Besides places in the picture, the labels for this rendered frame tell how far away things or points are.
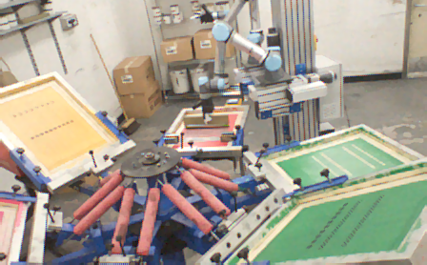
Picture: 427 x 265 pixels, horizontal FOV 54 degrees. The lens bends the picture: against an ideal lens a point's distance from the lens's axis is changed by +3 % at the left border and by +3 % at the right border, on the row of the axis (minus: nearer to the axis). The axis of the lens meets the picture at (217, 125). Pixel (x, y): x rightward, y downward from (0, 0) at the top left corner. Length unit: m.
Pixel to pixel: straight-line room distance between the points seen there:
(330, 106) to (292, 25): 0.74
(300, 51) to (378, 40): 3.26
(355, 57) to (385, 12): 0.70
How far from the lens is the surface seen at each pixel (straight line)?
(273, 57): 2.88
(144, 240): 1.85
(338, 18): 6.33
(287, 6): 3.20
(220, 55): 3.06
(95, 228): 2.20
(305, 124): 3.52
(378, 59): 6.54
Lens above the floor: 2.25
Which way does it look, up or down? 24 degrees down
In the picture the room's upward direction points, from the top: 9 degrees counter-clockwise
